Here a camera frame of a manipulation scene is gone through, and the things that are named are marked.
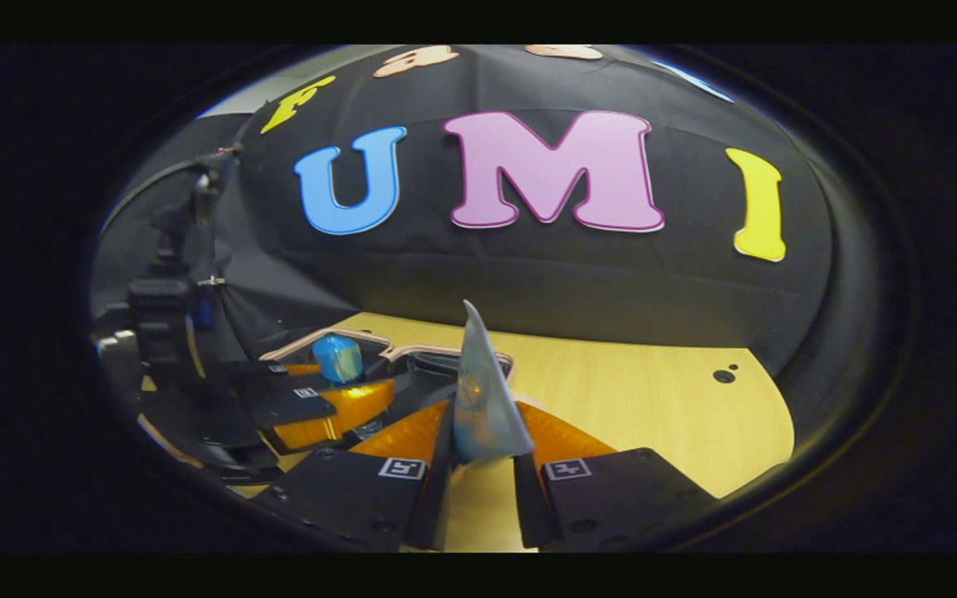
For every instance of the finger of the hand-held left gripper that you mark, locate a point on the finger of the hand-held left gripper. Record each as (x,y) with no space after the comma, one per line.
(279,371)
(337,411)

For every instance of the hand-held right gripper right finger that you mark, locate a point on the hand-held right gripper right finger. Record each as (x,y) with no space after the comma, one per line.
(528,507)

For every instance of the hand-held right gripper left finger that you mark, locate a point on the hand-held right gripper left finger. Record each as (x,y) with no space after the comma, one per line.
(433,498)

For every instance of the pink suitcase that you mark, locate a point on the pink suitcase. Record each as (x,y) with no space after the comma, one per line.
(437,365)

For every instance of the grey-blue skin care tube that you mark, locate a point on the grey-blue skin care tube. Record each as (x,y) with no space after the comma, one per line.
(483,390)

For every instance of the silver cloth clip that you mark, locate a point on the silver cloth clip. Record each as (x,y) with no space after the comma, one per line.
(213,281)

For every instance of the copper cloth clip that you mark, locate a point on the copper cloth clip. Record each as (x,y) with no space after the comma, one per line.
(229,151)

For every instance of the black backdrop cloth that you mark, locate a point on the black backdrop cloth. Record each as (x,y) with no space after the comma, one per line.
(545,266)

